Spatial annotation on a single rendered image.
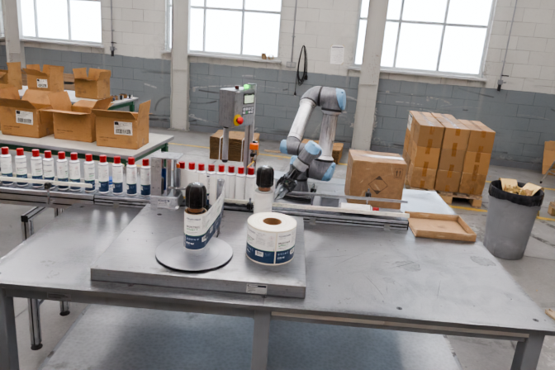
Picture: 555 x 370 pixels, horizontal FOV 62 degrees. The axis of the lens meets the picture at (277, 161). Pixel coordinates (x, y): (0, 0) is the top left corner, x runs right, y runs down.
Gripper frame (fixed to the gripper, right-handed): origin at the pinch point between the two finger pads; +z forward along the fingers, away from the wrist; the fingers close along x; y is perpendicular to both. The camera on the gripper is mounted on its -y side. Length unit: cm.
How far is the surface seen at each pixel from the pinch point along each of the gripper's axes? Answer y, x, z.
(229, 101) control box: 0, -48, -28
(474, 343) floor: -21, 159, 17
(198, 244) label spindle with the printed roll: 64, -25, 13
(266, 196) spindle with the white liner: 32.5, -9.4, -8.0
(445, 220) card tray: -12, 87, -39
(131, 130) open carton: -126, -105, 60
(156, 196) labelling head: 16, -52, 29
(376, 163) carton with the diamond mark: -19, 38, -42
